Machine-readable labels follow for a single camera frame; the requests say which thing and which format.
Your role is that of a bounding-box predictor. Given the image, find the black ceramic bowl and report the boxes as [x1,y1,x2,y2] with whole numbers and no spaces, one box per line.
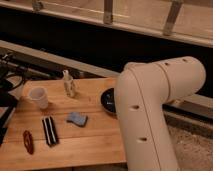
[100,88,116,114]

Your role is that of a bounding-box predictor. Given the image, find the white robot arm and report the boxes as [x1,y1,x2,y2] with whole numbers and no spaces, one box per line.
[114,57,206,171]

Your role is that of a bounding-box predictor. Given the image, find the small clear bottle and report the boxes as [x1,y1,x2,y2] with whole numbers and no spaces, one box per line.
[63,70,75,98]

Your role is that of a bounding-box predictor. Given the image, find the blue sponge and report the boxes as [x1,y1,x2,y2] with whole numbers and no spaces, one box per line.
[67,112,88,127]

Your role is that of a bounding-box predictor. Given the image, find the translucent plastic cup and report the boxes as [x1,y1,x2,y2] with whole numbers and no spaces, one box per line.
[28,87,48,109]

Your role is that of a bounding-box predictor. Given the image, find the black white striped block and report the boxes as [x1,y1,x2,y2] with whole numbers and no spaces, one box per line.
[42,117,59,147]

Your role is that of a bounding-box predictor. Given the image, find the dark red oval object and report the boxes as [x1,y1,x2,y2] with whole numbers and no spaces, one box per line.
[23,130,34,154]

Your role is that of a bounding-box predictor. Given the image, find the black equipment with cables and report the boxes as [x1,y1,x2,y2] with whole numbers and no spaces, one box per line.
[0,53,26,145]

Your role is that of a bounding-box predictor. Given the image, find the metal window frame rail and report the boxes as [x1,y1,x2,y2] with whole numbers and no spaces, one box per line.
[0,0,213,48]

